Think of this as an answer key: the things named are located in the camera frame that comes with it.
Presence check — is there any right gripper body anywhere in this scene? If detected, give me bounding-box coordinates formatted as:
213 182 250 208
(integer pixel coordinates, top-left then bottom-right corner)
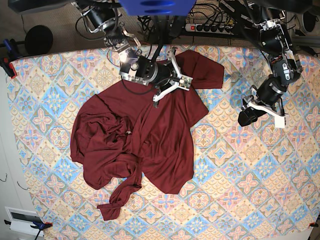
152 47 185 108

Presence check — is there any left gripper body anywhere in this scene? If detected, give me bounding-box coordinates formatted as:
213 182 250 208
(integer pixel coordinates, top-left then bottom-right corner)
241 85 286 119

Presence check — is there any maroon t-shirt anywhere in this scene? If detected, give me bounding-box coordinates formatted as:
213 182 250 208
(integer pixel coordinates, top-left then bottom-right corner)
70 50 225 221

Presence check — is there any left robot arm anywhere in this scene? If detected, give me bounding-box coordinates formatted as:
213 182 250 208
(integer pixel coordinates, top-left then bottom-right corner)
238 1 303 129

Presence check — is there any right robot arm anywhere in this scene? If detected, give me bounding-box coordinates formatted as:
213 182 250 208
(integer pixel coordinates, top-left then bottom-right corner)
72 0 193 107

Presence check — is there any patterned tile tablecloth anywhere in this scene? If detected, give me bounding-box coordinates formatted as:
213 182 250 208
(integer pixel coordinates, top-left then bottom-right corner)
3 45 320 240

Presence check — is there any white power strip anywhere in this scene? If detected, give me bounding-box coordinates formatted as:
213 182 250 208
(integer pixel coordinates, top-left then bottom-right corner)
184 23 233 35

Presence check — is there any black round stool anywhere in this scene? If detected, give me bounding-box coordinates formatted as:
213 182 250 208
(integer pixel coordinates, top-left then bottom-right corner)
24 25 54 56

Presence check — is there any orange clamp lower right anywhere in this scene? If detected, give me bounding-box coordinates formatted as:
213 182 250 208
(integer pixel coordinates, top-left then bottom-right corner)
309 222 319 228

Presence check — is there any blue orange clamp upper left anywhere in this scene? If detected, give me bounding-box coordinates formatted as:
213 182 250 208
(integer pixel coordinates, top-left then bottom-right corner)
0 38 18 79

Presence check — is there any blue orange clamp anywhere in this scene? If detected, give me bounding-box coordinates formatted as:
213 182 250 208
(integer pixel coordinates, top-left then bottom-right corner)
0 38 18 79
3 219 53 238

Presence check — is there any blue orange clamp lower left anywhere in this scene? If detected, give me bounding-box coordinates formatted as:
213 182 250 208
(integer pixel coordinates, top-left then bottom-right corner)
3 219 53 238

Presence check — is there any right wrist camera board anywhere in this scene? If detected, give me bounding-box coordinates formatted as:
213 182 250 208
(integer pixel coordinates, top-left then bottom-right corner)
178 74 193 91

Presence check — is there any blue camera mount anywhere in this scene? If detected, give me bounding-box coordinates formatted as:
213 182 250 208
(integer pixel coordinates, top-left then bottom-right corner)
118 0 196 16

